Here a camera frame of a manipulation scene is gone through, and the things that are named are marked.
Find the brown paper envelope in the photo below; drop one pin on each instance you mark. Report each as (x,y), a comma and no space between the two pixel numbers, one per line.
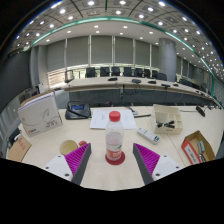
(19,150)

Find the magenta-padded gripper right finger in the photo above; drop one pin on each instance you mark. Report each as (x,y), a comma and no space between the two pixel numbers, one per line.
(147,159)

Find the white paper carton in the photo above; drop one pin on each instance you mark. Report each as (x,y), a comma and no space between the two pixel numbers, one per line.
(41,116)

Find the white open box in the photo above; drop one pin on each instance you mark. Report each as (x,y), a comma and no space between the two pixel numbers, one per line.
(166,113)

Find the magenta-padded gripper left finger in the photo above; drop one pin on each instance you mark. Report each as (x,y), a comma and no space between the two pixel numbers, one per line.
(77,159)

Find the long curved conference desk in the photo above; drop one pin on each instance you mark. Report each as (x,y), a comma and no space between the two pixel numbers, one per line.
(100,83)

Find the white printed paper sheet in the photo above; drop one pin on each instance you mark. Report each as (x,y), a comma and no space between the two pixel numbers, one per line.
(98,120)

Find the black desktop microphone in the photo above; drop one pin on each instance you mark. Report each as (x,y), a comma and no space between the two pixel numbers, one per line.
(200,111)

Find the clear red-capped water bottle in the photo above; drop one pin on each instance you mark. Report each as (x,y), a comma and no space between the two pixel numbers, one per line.
(114,140)

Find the black tool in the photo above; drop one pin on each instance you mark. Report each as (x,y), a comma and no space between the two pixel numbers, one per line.
(165,124)

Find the grey-green hand tool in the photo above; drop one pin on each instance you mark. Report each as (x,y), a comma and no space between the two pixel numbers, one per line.
(201,148)

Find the row of black office chairs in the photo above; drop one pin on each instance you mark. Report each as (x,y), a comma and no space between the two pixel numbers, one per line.
(126,71)

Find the brown open cardboard box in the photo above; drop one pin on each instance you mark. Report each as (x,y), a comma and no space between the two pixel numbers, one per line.
(188,150)

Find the group of ceiling lights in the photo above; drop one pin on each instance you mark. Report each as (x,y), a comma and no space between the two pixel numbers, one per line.
(118,12)

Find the black pen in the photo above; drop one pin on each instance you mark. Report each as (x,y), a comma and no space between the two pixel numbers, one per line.
(142,116)

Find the red floral ceramic mug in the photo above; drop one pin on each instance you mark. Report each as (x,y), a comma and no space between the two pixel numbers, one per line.
(67,146)

